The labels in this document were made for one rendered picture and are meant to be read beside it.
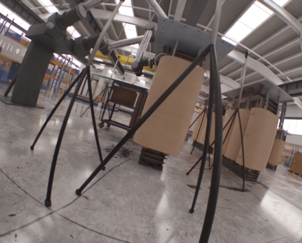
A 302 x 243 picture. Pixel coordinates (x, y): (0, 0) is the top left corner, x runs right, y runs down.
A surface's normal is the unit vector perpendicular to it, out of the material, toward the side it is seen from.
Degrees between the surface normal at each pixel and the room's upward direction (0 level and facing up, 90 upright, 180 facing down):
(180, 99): 90
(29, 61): 90
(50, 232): 0
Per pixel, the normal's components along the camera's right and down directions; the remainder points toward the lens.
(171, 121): 0.00, 0.03
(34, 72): 0.94, 0.31
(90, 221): 0.31, -0.95
